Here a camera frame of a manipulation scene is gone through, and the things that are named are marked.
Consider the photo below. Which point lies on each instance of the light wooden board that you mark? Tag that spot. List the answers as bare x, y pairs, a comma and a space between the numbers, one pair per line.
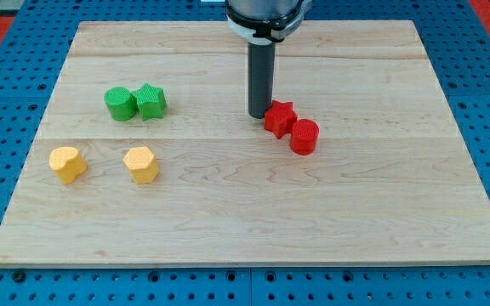
389, 184

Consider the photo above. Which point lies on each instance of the red star block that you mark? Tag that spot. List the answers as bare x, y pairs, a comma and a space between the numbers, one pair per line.
279, 119

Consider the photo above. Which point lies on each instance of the red cylinder block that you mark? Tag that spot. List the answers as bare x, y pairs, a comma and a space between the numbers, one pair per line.
304, 136

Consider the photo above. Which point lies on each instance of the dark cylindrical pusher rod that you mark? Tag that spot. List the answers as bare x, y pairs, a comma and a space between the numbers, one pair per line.
261, 59

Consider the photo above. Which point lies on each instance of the yellow hexagon block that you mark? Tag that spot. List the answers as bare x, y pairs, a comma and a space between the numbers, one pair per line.
141, 164

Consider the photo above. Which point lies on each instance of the green star block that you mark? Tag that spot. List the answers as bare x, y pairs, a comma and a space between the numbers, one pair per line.
150, 102

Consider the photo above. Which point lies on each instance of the green cylinder block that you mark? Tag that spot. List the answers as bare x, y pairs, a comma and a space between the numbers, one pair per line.
120, 103

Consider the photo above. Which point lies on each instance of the yellow heart block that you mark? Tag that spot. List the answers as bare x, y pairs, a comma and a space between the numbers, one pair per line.
67, 163

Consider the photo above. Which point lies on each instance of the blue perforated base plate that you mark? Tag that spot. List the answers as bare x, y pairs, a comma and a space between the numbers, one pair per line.
32, 53

